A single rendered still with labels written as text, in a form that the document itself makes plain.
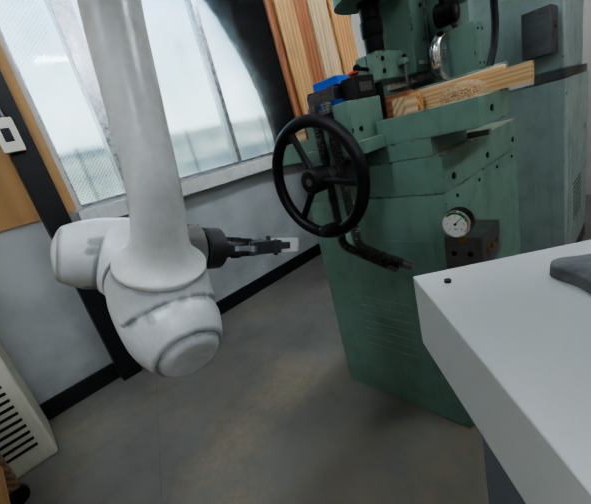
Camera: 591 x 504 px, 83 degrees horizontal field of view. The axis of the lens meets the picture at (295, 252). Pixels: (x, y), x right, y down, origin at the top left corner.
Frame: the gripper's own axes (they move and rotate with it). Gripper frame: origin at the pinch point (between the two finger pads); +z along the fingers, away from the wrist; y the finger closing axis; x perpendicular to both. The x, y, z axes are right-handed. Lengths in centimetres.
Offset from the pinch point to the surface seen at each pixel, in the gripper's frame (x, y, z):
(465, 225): -4.5, -27.8, 25.5
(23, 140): -38, 123, -35
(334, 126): -24.3, -9.1, 5.1
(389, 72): -46, -3, 34
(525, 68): -37, -34, 37
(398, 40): -56, -2, 40
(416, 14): -62, -7, 41
